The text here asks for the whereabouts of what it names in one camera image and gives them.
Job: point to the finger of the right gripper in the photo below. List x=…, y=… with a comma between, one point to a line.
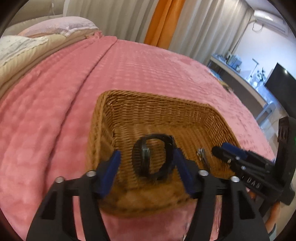
x=224, y=155
x=234, y=150

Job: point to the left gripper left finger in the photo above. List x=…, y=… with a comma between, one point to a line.
x=54, y=219

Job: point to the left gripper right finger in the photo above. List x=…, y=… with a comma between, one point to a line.
x=240, y=219

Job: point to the silver hair clip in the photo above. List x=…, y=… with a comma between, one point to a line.
x=201, y=153

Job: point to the black wristwatch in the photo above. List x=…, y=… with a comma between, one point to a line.
x=152, y=156

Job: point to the person's right hand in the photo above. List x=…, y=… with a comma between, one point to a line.
x=271, y=217

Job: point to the white desk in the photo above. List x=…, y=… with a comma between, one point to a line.
x=258, y=104

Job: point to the white desk lamp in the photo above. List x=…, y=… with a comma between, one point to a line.
x=253, y=70

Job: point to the black television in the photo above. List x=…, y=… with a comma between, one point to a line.
x=282, y=85

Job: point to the pink bed blanket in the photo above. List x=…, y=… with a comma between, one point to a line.
x=45, y=118

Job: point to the grey curtains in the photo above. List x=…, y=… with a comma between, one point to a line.
x=204, y=27

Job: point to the white air conditioner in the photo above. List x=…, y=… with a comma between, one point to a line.
x=272, y=21

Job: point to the orange curtain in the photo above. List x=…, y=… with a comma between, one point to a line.
x=163, y=23

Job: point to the beige quilt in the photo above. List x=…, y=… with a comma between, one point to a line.
x=13, y=71

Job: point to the white floral pillow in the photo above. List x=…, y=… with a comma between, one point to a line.
x=12, y=46

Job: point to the lilac pillow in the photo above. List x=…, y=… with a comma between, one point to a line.
x=63, y=26

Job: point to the beige padded headboard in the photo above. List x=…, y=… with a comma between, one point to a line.
x=33, y=12

